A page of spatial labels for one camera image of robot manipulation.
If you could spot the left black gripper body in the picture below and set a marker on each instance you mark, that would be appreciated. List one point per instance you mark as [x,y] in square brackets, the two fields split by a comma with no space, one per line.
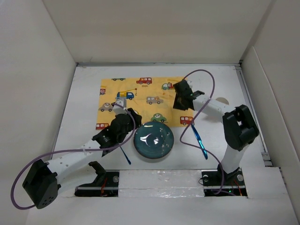
[120,139]

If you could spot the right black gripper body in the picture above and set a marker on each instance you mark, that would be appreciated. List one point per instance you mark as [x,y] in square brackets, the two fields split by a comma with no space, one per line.
[178,104]

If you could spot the yellow car print cloth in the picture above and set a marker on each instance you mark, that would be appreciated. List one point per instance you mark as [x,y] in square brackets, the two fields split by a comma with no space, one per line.
[150,97]

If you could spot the teal ceramic plate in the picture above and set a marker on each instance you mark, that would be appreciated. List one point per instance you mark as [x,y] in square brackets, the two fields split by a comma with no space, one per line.
[153,140]

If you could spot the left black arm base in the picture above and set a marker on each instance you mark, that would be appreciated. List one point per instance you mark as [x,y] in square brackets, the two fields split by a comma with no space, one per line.
[105,184]

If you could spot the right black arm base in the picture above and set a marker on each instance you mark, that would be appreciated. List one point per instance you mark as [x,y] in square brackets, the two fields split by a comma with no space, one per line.
[214,185]

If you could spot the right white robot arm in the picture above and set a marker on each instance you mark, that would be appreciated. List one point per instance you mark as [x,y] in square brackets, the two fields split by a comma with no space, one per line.
[239,127]

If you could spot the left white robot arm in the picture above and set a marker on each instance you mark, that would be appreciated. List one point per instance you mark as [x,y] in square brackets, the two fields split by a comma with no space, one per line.
[45,180]

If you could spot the blue metal fork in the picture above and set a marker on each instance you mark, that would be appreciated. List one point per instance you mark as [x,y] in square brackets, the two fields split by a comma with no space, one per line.
[125,155]

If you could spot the blue metal knife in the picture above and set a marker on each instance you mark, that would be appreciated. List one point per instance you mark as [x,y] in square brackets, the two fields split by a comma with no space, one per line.
[199,141]

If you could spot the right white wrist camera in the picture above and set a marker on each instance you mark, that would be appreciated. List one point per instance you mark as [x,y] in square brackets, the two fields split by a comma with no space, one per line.
[189,82]

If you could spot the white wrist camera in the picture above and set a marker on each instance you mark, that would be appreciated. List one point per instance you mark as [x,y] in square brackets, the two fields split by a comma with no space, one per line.
[189,82]
[119,105]

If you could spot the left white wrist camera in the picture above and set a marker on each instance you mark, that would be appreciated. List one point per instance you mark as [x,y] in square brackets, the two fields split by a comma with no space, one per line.
[119,105]

